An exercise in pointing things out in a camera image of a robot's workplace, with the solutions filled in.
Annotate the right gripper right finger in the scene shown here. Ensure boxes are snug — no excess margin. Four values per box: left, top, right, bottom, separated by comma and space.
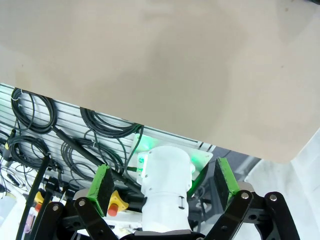
204, 157, 301, 240

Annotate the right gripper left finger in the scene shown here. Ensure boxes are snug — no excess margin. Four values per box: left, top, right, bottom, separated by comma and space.
34, 164, 118, 240

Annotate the yellow emergency stop button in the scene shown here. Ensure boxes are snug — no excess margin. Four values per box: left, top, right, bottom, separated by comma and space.
33, 191, 51, 213
107, 189, 130, 217

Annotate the black rod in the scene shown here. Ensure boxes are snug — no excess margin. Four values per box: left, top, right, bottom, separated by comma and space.
53, 126, 141, 192

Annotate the black tripod leg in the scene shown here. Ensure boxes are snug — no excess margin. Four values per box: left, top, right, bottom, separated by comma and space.
16, 154, 51, 240

